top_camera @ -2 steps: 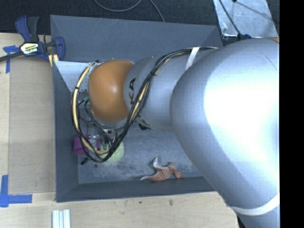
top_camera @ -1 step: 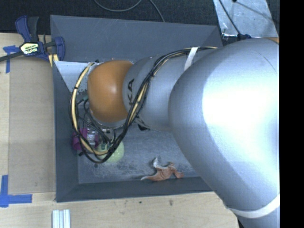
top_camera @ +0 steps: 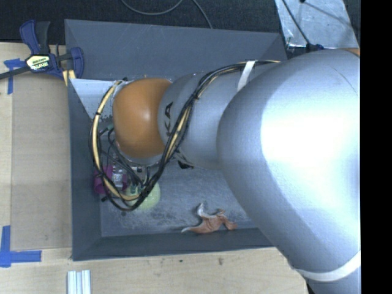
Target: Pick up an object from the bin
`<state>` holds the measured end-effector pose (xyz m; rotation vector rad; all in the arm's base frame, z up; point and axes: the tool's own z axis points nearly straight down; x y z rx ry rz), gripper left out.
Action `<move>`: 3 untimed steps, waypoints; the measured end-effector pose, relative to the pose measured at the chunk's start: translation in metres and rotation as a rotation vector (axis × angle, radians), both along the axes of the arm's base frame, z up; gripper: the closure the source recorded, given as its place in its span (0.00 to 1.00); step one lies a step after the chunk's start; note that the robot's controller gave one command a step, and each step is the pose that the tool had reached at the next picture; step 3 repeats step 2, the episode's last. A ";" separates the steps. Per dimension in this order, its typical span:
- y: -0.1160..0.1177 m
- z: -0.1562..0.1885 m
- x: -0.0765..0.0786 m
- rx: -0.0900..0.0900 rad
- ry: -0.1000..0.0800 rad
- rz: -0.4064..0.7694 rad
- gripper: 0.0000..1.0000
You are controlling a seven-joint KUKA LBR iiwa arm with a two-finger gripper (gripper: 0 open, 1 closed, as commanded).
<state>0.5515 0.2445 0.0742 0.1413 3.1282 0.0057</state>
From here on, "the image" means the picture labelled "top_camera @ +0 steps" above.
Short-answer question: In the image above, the purple cup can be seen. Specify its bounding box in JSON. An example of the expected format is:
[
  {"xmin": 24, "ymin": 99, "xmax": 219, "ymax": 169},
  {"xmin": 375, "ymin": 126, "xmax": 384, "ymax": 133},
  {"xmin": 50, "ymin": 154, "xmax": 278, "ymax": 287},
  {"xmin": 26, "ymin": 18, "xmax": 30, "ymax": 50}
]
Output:
[{"xmin": 93, "ymin": 164, "xmax": 129, "ymax": 195}]

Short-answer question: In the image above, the yellow-green ball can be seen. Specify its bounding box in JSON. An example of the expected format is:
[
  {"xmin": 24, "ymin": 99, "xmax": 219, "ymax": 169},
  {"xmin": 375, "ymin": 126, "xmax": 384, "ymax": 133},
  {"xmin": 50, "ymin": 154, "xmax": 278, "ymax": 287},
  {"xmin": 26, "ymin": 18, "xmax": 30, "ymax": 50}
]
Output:
[{"xmin": 126, "ymin": 182, "xmax": 162, "ymax": 211}]

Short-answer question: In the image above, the pale wood flat board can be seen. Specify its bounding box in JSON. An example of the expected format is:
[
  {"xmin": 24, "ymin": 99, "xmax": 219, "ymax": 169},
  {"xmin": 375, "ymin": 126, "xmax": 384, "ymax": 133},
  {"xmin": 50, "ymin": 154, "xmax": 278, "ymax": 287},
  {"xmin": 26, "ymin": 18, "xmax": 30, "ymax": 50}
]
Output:
[{"xmin": 10, "ymin": 71, "xmax": 74, "ymax": 252}]

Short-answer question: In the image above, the orange-brown toy animal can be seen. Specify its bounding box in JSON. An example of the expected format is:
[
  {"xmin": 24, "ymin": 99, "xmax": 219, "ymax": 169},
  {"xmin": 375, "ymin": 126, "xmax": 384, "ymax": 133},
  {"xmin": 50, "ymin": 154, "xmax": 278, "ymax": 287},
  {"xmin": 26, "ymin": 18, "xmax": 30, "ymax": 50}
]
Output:
[{"xmin": 181, "ymin": 202, "xmax": 238, "ymax": 235}]

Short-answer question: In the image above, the grey metal bin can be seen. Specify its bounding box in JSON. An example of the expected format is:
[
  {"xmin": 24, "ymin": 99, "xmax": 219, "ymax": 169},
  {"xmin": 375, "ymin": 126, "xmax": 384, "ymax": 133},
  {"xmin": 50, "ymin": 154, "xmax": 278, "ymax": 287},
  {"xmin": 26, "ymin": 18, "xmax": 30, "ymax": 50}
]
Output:
[{"xmin": 64, "ymin": 18, "xmax": 289, "ymax": 262}]

